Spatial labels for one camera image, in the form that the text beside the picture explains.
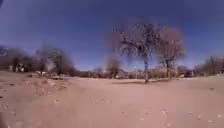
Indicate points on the small bare tree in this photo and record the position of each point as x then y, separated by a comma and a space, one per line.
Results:
113, 68

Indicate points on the large bare tree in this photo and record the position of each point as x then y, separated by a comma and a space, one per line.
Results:
145, 66

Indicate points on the bare brown-leaved tree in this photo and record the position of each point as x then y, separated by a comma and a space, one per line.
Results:
168, 63

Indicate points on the row of bare trees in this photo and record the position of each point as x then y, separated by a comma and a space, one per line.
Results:
50, 61

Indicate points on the pole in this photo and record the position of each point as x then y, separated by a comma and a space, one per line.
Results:
212, 65

